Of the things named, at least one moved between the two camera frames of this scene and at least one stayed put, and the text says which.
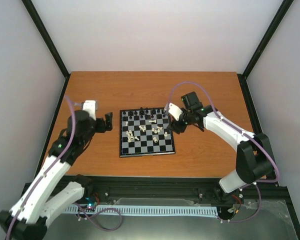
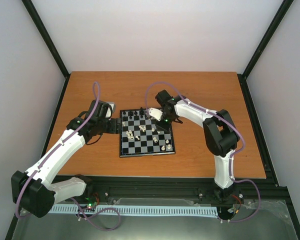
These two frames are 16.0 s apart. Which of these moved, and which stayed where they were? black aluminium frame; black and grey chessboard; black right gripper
Moved: black right gripper
Stayed: black and grey chessboard; black aluminium frame
